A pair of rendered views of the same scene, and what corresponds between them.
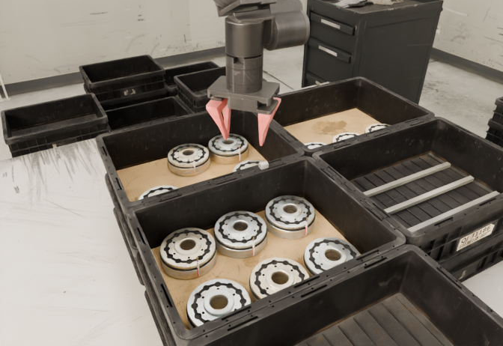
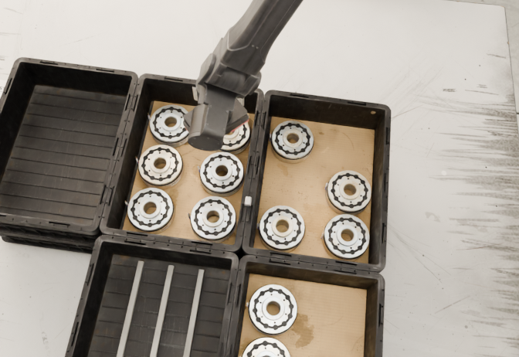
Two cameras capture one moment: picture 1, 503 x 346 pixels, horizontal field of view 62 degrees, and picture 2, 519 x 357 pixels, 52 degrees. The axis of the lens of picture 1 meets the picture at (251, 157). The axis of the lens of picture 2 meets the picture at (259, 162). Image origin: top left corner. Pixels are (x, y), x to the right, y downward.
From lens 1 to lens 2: 1.16 m
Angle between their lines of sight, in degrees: 71
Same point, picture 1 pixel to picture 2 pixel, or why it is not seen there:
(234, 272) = (196, 154)
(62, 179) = (447, 126)
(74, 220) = not seen: hidden behind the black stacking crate
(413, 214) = (146, 326)
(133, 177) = (354, 143)
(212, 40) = not seen: outside the picture
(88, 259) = not seen: hidden behind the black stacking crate
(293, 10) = (201, 125)
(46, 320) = (278, 77)
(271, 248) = (198, 190)
